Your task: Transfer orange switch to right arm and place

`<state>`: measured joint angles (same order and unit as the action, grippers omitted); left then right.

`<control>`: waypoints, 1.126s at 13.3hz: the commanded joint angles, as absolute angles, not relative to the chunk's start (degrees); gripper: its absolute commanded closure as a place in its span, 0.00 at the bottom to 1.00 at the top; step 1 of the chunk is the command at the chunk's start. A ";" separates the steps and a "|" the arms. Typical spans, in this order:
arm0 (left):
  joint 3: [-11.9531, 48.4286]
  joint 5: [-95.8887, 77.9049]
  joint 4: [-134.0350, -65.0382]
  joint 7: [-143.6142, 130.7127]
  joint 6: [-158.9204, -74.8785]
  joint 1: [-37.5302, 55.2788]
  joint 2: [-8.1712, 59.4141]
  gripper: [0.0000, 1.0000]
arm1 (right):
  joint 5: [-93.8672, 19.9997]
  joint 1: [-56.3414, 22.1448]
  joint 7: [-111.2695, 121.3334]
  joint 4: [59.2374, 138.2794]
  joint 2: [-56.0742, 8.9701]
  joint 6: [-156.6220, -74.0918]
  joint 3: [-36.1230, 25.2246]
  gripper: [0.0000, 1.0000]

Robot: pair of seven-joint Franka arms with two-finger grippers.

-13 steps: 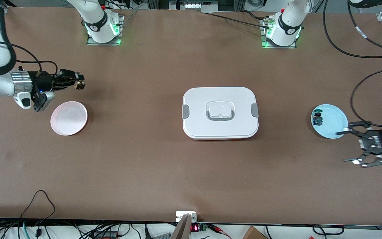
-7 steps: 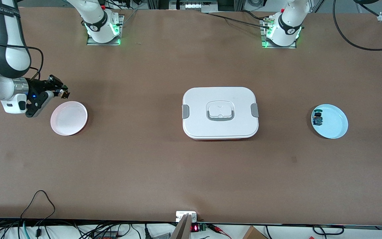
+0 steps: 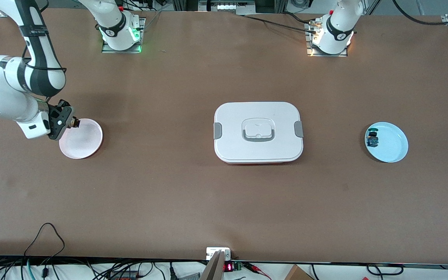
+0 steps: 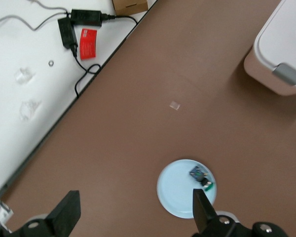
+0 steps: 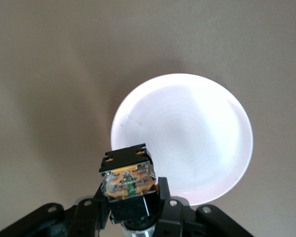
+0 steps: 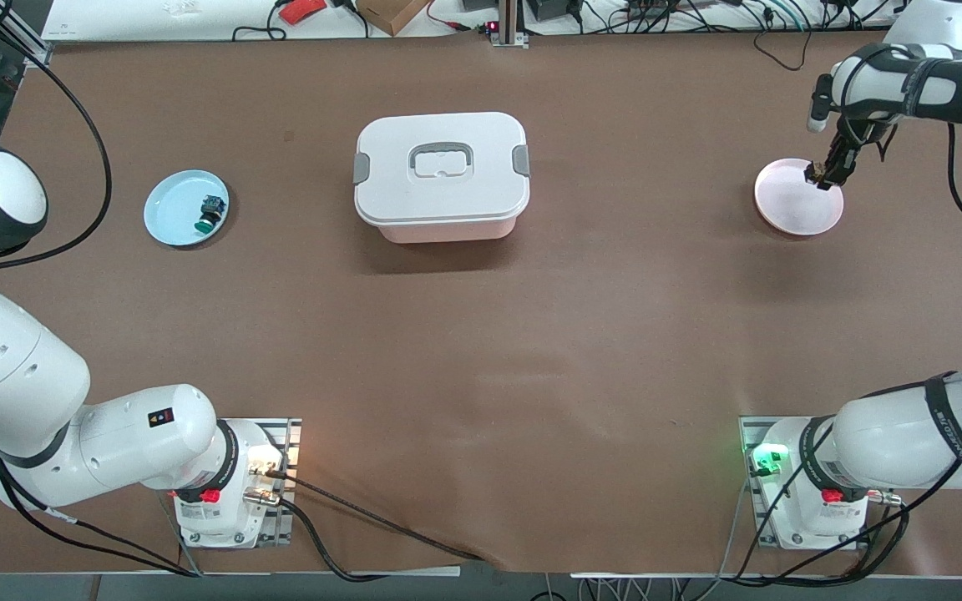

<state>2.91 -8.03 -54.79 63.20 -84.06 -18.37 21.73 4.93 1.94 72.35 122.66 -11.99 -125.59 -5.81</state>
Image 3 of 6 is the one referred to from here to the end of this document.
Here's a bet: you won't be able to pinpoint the pink round plate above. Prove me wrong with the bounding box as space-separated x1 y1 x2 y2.
59 118 103 159

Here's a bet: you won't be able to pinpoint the white lunch box grey latches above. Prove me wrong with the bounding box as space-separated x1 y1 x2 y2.
213 101 304 164

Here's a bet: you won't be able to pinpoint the aluminium profile bar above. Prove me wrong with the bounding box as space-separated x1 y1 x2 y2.
199 251 226 280

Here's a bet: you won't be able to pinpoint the red clip leads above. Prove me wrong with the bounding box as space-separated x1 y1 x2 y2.
245 262 272 279

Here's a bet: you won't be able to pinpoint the brown cardboard box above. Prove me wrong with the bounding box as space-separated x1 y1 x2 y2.
284 264 314 280

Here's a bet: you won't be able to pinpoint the small green-black part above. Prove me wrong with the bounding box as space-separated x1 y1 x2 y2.
367 128 380 148

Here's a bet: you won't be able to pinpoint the light blue round plate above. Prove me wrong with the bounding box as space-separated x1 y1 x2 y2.
364 122 409 163

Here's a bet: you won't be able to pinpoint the black looped cable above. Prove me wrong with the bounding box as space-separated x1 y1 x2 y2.
24 222 66 269

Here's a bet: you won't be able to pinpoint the thin grey cable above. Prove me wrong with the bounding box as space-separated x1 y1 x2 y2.
143 11 162 31

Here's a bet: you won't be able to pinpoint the white table edge bracket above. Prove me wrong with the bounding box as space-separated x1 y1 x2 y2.
206 247 232 260

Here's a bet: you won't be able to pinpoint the black cable across table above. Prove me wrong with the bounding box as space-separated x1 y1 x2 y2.
243 12 320 35

